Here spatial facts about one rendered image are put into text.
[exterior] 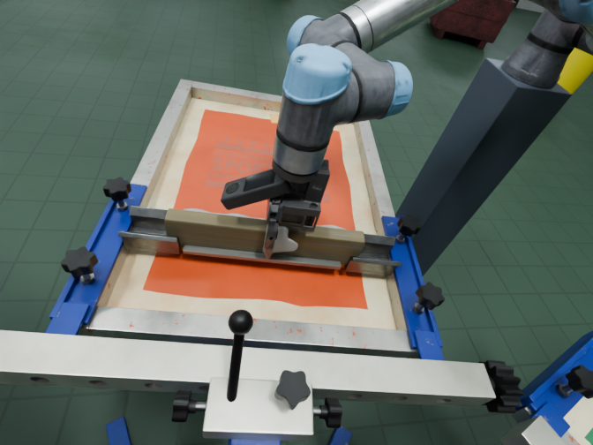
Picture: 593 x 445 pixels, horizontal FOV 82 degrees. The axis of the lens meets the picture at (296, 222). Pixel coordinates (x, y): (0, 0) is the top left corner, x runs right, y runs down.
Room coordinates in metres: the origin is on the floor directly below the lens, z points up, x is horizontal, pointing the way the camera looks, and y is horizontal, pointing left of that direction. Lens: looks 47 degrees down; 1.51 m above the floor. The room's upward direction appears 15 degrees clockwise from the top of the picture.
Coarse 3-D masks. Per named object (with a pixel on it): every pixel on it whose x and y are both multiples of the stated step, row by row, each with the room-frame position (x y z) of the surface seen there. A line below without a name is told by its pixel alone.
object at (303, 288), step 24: (336, 144) 0.87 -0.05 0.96; (336, 168) 0.76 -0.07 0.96; (336, 192) 0.66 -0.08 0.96; (336, 216) 0.58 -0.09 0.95; (264, 264) 0.39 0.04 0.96; (264, 288) 0.34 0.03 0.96; (288, 288) 0.36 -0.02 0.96; (312, 288) 0.37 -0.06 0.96; (336, 288) 0.38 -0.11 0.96; (360, 288) 0.40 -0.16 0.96
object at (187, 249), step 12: (192, 252) 0.35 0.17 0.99; (204, 252) 0.36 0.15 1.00; (216, 252) 0.36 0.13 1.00; (228, 252) 0.37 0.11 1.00; (240, 252) 0.38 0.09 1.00; (288, 264) 0.39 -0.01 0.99; (300, 264) 0.39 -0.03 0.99; (312, 264) 0.40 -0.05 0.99; (324, 264) 0.40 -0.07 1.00; (336, 264) 0.41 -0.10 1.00
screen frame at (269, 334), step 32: (192, 96) 0.91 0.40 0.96; (224, 96) 0.93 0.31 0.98; (256, 96) 0.96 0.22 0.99; (160, 128) 0.68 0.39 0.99; (160, 160) 0.57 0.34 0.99; (384, 192) 0.67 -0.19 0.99; (96, 320) 0.19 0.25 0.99; (128, 320) 0.20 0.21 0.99; (160, 320) 0.22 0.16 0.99; (192, 320) 0.23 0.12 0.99; (224, 320) 0.24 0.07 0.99; (256, 320) 0.26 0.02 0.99; (352, 352) 0.26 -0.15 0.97; (384, 352) 0.27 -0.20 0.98; (416, 352) 0.28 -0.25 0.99
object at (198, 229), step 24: (168, 216) 0.36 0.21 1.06; (192, 216) 0.38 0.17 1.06; (216, 216) 0.39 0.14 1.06; (192, 240) 0.36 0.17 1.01; (216, 240) 0.37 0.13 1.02; (240, 240) 0.38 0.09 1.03; (264, 240) 0.39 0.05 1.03; (312, 240) 0.41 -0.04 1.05; (336, 240) 0.42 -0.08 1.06; (360, 240) 0.43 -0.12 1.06
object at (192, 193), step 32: (224, 128) 0.80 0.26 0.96; (256, 128) 0.84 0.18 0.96; (192, 160) 0.64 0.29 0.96; (192, 192) 0.53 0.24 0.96; (160, 256) 0.35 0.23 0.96; (192, 256) 0.37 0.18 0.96; (160, 288) 0.29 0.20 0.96; (192, 288) 0.30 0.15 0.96; (224, 288) 0.32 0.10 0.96; (256, 288) 0.34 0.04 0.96
